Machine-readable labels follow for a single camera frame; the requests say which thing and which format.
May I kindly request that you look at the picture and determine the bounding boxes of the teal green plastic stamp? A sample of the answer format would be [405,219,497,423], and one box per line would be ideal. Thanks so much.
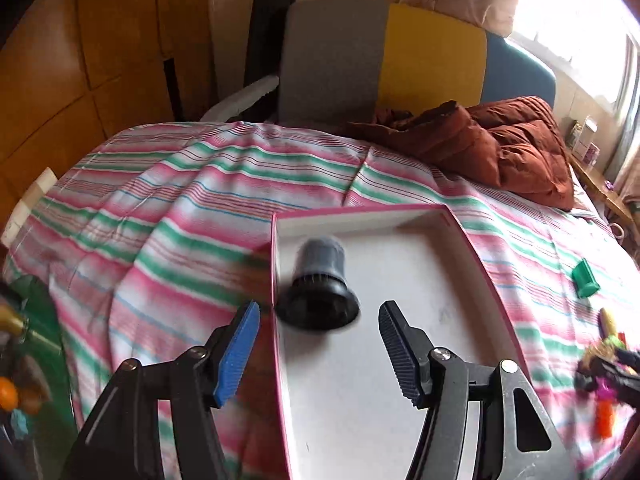
[570,259,601,298]

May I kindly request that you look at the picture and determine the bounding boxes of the black thread spool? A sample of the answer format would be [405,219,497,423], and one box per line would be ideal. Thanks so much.
[274,237,360,332]

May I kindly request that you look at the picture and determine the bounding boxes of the purple plastic funnel toy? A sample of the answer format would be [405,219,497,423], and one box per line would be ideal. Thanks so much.
[594,377,617,402]

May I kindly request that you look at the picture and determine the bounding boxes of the yellow patterned oval case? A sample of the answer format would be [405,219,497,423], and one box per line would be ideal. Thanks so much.
[598,308,626,348]

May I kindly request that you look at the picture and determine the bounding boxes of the orange linked cubes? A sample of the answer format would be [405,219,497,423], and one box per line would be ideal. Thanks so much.
[596,399,615,440]

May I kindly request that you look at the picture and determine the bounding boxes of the green glass side table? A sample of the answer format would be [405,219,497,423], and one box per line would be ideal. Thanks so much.
[1,276,77,479]

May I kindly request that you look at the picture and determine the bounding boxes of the orange fruit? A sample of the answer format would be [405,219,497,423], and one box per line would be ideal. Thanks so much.
[0,377,20,413]

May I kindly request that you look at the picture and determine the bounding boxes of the wooden bedside shelf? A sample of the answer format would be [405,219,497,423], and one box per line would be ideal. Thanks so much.
[568,153,638,230]

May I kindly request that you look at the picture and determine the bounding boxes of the gold black bottle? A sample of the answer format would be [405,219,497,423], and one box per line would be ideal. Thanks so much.
[0,304,29,340]

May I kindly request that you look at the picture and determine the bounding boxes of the pink white tray box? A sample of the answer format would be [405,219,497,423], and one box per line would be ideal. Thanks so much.
[271,205,523,479]

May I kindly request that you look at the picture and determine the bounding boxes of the striped bed sheet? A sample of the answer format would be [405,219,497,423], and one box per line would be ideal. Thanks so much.
[2,122,639,479]

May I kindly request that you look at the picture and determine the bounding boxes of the purple small box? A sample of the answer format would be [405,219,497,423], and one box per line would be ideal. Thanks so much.
[582,142,600,167]

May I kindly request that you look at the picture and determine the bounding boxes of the white small box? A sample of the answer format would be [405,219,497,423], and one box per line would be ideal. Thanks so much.
[572,116,598,160]

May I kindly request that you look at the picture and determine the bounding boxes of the rust brown quilt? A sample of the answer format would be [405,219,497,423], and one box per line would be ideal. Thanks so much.
[340,96,575,211]

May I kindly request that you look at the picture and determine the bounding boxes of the wooden wardrobe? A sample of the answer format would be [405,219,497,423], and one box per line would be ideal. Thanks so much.
[1,0,215,216]

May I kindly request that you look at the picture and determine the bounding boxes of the grey yellow blue headboard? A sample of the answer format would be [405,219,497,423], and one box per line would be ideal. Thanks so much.
[278,0,556,128]

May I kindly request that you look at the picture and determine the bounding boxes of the black rolled mat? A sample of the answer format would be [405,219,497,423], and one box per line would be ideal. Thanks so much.
[243,0,295,86]

